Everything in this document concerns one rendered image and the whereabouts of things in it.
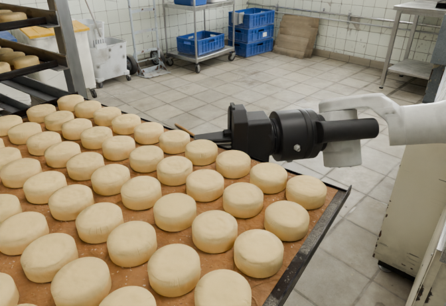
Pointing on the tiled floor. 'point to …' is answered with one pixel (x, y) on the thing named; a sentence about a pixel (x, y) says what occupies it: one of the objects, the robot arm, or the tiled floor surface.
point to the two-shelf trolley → (196, 26)
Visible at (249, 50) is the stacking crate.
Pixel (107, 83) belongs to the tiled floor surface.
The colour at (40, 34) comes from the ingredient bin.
